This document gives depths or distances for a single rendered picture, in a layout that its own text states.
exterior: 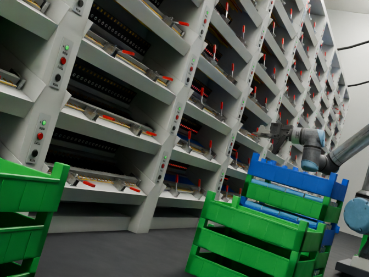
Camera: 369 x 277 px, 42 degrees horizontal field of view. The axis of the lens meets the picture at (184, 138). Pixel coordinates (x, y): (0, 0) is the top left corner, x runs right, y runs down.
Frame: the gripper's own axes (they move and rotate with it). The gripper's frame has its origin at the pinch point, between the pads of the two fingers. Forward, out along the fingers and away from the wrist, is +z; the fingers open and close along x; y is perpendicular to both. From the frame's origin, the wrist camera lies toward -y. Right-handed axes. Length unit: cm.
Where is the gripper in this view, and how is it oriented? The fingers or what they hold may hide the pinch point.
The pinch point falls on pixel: (255, 134)
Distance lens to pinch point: 266.0
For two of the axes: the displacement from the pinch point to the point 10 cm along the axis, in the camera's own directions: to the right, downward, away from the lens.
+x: -3.8, -1.5, -9.1
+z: -9.1, -1.1, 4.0
